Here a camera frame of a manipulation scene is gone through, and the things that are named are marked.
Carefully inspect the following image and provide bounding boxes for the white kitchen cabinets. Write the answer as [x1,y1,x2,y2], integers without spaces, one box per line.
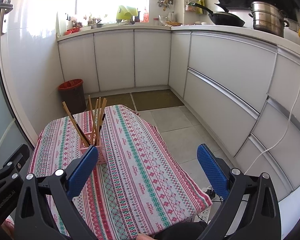
[58,25,300,199]

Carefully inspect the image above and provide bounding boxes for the right olive floor mat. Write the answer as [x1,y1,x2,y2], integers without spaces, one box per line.
[132,89,184,111]

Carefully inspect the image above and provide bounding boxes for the stainless steel steamer pot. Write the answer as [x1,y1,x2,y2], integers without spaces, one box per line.
[249,1,289,37]

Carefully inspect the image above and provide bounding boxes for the black wok pan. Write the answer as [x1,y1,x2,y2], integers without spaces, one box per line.
[189,2,245,27]

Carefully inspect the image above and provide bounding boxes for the red dish on counter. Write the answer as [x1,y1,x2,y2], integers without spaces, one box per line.
[64,28,80,36]

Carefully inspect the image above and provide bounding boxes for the metal door handle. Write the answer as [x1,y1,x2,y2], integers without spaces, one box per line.
[0,0,14,35]

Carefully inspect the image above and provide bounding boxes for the light wooden chopstick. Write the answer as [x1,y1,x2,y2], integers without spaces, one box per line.
[91,99,99,145]

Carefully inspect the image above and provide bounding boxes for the white power strip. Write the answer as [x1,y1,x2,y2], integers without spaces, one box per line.
[193,186,216,223]

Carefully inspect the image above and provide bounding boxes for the red bottle on counter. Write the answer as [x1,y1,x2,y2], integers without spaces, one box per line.
[142,7,149,23]

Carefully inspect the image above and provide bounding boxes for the patterned woven tablecloth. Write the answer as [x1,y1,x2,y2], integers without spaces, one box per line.
[27,103,213,240]

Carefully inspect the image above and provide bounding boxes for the green plastic appliance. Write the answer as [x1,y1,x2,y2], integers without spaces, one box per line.
[116,5,138,23]

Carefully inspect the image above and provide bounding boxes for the pink perforated utensil holder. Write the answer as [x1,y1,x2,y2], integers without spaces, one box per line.
[79,133,106,165]

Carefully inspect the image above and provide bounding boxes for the dark black chopstick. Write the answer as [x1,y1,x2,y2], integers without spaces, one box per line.
[95,113,106,146]

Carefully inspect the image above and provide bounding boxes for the red brown trash bin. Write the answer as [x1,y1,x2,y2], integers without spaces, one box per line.
[58,79,87,114]

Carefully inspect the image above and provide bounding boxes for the white power cable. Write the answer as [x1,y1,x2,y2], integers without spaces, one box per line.
[243,44,300,176]

